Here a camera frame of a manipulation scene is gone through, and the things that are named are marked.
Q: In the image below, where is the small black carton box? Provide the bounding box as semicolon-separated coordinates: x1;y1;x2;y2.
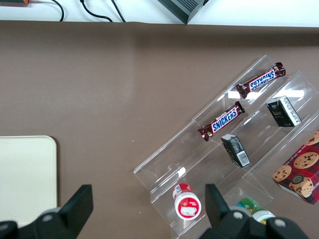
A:
220;133;251;168
265;95;302;128

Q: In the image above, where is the dark grey ribbed device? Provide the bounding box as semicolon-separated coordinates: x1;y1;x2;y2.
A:
157;0;210;25

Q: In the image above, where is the Snickers chocolate bar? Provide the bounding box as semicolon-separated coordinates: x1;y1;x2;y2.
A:
198;101;246;142
236;62;287;100

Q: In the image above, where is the green-labelled white small bottle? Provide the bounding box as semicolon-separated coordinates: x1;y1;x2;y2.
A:
236;198;276;226

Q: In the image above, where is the orange and grey object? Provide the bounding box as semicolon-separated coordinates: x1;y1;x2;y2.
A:
0;0;30;7

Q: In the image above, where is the red plaid cookie box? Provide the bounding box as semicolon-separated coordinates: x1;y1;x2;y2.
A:
271;129;319;206

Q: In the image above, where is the red-capped white small bottle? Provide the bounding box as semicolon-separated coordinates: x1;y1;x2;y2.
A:
172;183;202;221

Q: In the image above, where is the clear acrylic tiered display stand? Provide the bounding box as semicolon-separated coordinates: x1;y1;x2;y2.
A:
133;54;319;239

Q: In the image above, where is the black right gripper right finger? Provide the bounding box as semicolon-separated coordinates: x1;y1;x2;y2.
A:
201;183;253;239

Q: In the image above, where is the cream rectangular tray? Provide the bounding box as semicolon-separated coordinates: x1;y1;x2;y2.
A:
0;135;58;228

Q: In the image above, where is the black cable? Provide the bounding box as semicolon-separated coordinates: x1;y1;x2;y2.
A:
79;0;114;22
29;0;66;22
110;0;126;22

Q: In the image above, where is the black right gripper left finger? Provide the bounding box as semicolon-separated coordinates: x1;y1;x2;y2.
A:
22;184;94;239

